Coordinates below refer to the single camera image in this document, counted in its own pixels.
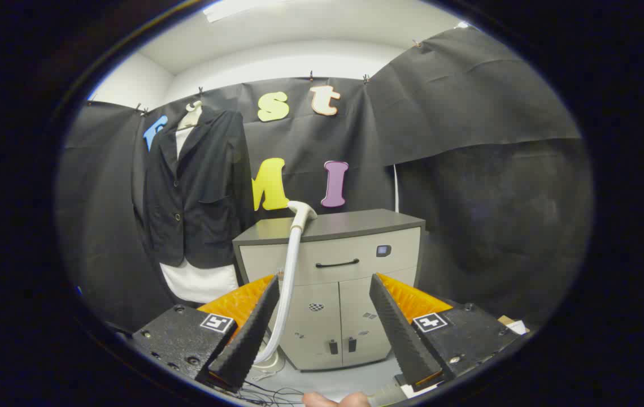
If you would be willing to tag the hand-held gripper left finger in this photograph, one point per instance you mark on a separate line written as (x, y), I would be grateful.
(248, 339)

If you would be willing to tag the white shirt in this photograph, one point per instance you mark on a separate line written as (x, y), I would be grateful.
(198, 282)

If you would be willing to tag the white garment steamer head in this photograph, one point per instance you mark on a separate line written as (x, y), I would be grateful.
(294, 254)

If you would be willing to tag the white plastic hanger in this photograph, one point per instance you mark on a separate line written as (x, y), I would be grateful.
(191, 117)

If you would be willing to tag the black backdrop cloth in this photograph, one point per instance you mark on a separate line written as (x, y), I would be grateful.
(469, 113)

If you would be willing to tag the cardboard piece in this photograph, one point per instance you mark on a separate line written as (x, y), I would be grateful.
(514, 325)

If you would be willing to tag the grey cabinet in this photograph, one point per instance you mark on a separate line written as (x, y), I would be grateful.
(356, 265)

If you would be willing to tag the long ceiling light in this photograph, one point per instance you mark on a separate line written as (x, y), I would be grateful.
(231, 8)

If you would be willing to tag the white garment steamer base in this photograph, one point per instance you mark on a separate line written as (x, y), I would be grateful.
(271, 362)

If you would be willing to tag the small cabinet display panel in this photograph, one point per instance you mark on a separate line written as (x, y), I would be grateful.
(383, 251)

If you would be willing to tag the row of black clips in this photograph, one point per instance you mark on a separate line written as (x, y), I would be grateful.
(311, 74)

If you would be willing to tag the black suit jacket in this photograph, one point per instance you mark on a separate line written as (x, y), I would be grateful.
(209, 169)

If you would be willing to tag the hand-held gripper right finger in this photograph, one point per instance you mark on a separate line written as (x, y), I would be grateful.
(401, 333)

